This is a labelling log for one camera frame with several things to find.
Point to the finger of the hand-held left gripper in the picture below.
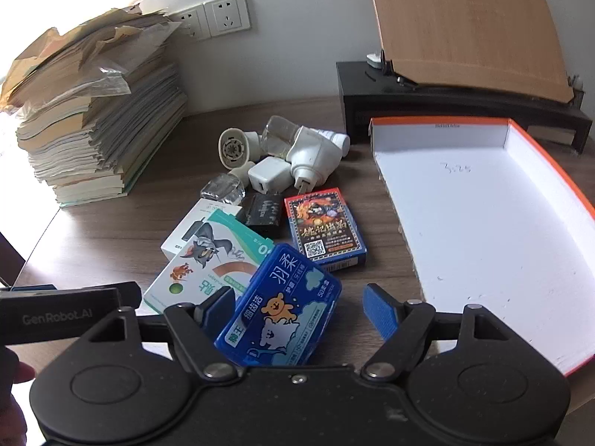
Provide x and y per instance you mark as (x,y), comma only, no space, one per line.
(35,287)
(129,293)

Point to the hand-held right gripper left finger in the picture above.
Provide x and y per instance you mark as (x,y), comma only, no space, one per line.
(222,309)

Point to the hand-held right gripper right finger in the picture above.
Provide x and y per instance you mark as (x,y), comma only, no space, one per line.
(377,311)

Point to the green and white bandage box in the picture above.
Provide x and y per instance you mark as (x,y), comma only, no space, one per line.
(204,260)

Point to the blue floss pick box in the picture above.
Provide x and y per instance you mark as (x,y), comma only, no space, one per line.
(279,306)

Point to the red and blue card box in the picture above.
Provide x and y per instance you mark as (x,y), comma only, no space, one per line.
(320,227)

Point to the small clear glass bottle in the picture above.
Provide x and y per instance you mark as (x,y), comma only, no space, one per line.
(223,189)

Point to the white charger adapter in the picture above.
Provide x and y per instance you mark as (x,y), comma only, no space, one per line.
(267,174)

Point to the white cone-shaped plug-in device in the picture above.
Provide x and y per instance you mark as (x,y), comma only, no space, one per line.
(232,148)

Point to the white mosquito heater with bottle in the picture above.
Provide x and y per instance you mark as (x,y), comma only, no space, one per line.
(311,148)

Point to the person's left hand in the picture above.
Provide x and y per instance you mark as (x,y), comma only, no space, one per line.
(11,395)

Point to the white box with black picture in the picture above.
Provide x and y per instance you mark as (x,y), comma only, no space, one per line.
(186,230)

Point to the small black box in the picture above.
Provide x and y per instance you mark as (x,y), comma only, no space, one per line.
(262,213)

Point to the white pill bottle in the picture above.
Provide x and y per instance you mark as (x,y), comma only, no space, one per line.
(337,141)

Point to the stack of papers and booklets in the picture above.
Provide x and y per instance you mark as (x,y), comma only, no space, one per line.
(93,116)

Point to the black desk riser shelf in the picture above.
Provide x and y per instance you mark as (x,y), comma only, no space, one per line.
(355,102)

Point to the small white device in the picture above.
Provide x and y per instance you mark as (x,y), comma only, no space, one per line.
(374,59)

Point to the wooden reading stand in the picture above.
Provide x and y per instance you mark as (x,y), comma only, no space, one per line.
(465,23)

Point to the white wall socket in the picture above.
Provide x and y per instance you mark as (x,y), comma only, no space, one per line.
(190,23)
(227,15)

